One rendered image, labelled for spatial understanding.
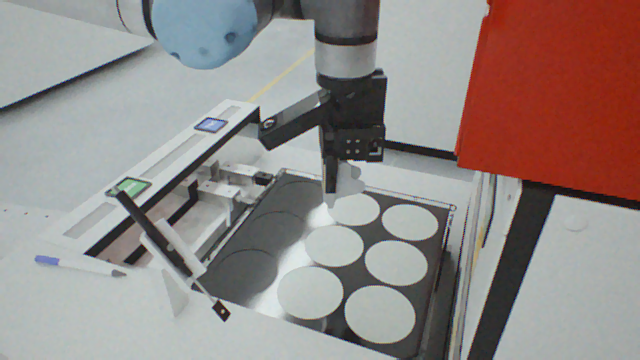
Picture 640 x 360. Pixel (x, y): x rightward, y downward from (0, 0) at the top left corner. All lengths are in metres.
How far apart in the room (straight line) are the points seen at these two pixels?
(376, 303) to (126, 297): 0.34
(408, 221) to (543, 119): 0.51
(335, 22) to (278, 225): 0.41
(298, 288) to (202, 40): 0.42
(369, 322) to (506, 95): 0.41
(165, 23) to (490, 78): 0.25
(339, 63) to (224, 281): 0.38
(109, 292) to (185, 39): 0.38
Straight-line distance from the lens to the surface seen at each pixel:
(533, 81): 0.32
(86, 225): 0.79
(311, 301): 0.66
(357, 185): 0.61
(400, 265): 0.72
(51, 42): 4.03
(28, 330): 0.65
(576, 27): 0.31
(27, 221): 1.10
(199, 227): 0.83
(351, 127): 0.55
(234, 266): 0.72
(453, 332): 0.60
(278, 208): 0.82
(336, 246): 0.74
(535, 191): 0.36
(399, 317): 0.65
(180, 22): 0.38
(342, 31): 0.50
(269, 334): 0.55
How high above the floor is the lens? 1.41
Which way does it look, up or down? 35 degrees down
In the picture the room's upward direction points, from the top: straight up
